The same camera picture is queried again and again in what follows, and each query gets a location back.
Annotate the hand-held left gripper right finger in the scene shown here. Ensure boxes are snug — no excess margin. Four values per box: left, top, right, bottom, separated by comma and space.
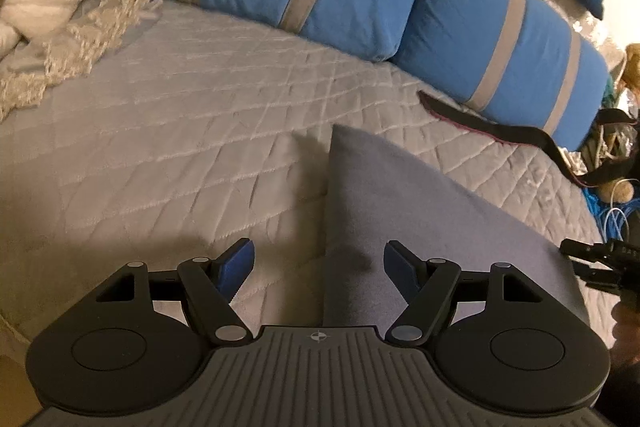
382, 239, 546, 350

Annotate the shiny plastic sheet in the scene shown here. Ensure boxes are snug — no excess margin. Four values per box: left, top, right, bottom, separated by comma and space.
465, 0, 627, 74

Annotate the cream fringed throw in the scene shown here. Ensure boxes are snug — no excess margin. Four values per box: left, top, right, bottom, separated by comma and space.
0, 0, 164, 124

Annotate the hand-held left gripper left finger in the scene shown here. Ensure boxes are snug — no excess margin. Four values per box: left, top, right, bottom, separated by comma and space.
97, 238, 257, 350

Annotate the blue cable coil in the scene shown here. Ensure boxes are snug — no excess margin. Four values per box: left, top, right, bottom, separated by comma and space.
582, 187, 640, 244

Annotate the person's right hand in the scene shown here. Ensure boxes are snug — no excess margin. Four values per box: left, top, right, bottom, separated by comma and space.
611, 299, 640, 359

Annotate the grey quilted bedspread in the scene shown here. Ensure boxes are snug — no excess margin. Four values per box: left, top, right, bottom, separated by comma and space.
0, 0, 608, 348

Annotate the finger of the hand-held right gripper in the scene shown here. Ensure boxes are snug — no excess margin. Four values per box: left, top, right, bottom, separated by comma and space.
572, 259, 640, 294
559, 237, 640, 265

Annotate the black red-edged strap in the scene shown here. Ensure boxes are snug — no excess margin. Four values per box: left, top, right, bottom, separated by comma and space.
417, 89, 640, 188

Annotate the grey-blue fleece garment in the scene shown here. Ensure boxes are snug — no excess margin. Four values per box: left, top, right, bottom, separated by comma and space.
320, 124, 613, 349

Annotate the white cable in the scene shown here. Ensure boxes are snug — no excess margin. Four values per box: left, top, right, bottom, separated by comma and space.
602, 204, 632, 241

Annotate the beige stuffed toy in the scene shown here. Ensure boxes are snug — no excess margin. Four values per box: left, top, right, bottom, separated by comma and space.
597, 179, 637, 204

